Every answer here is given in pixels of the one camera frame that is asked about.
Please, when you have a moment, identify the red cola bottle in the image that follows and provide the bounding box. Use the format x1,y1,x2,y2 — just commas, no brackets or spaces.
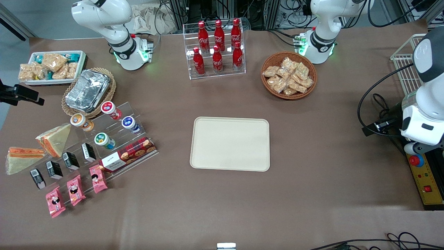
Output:
198,21,210,53
214,19,225,52
193,47,205,76
232,42,244,71
231,18,242,49
212,45,223,73

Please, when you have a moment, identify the black yellow control box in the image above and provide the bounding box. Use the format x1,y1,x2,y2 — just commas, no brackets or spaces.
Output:
362,104,444,211

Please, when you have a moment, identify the clear acrylic stepped stand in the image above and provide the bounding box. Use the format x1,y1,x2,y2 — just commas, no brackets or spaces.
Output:
29,101,160,195

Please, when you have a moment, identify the beige rectangular tray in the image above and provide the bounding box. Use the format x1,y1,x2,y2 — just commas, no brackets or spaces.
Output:
190,117,270,172

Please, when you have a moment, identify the large rice cracker packet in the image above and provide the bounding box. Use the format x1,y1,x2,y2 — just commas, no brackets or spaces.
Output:
42,53,68,72

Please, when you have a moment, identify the blue lid gum jar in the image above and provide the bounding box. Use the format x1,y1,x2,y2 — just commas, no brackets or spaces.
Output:
121,116,141,134

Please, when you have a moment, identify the red lid gum jar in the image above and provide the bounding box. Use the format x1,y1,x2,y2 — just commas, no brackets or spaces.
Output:
101,101,122,120

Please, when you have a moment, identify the aluminium foil container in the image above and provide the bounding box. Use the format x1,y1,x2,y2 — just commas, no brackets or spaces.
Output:
65,69,111,112

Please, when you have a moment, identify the brown table cover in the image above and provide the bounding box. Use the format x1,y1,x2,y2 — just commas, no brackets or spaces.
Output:
0,19,444,250

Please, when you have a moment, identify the black camera cable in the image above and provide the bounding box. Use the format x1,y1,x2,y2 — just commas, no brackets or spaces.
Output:
357,62,415,139

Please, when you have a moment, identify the oval light wicker basket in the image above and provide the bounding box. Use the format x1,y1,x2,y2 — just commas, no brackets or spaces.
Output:
62,68,117,119

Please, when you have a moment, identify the round brown wicker basket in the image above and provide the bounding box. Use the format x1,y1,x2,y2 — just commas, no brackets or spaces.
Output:
261,51,317,100

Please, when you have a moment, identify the red plaid cookie box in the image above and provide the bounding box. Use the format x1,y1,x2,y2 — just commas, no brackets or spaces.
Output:
99,136,157,173

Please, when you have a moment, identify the clear acrylic bottle rack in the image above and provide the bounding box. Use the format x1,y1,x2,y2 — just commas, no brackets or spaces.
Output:
183,19,246,80

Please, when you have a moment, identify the white wire rack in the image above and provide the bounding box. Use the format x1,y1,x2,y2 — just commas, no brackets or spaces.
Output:
390,34,427,96

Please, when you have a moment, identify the grey metal strut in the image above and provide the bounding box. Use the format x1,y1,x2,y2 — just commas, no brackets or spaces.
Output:
0,3,37,41

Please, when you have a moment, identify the black clamp mount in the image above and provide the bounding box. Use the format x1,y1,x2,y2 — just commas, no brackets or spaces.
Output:
0,79,45,106

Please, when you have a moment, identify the small black snack packet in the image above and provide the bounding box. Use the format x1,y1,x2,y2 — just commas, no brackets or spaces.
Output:
81,143,96,163
62,152,80,170
46,161,63,180
30,169,46,189

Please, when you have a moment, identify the black floor cable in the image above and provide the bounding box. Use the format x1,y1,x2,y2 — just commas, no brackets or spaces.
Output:
309,232,444,250

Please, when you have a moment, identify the pink cartoon snack packet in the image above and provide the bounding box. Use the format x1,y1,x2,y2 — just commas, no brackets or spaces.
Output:
45,186,66,218
89,165,108,194
67,175,86,207

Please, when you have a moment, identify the white plastic bin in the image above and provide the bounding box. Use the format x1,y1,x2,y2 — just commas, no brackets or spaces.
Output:
19,51,86,86

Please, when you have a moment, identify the green lid gum jar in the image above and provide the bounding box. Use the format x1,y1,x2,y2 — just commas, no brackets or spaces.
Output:
94,132,116,150

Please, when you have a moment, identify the crumpled beige cloth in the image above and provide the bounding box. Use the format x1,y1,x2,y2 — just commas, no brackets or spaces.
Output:
134,3,177,35

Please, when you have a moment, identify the plastic-wrapped triangle sandwich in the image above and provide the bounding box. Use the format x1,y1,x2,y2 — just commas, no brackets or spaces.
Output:
35,123,72,158
5,147,47,175

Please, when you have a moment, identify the orange lid gum jar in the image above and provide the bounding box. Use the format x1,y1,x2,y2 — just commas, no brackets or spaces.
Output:
70,113,94,132

